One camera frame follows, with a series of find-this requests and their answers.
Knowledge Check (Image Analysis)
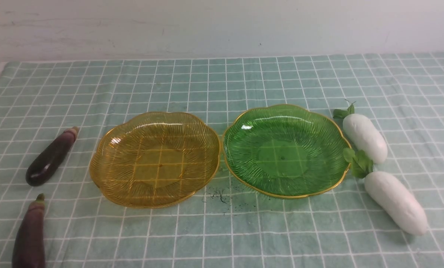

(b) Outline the white radish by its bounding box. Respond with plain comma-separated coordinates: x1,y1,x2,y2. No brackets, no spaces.
343,148,428,236
333,103,387,164

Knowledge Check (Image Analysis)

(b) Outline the purple eggplant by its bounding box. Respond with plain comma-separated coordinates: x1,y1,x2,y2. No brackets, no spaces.
12,193,45,268
25,127,79,187

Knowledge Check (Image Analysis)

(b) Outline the green glass plate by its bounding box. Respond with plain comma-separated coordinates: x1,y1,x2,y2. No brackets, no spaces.
222,104,351,200

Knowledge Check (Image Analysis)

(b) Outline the amber glass plate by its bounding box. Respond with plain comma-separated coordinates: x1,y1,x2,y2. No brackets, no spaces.
89,112,221,208

